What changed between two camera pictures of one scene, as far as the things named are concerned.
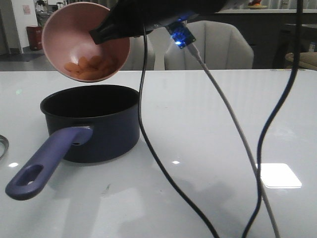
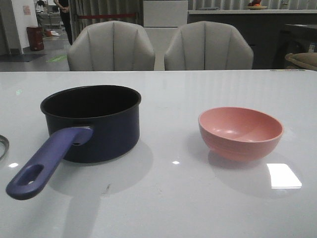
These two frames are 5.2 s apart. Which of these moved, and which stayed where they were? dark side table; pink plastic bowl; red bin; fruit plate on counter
Moved: pink plastic bowl
Stayed: red bin; dark side table; fruit plate on counter
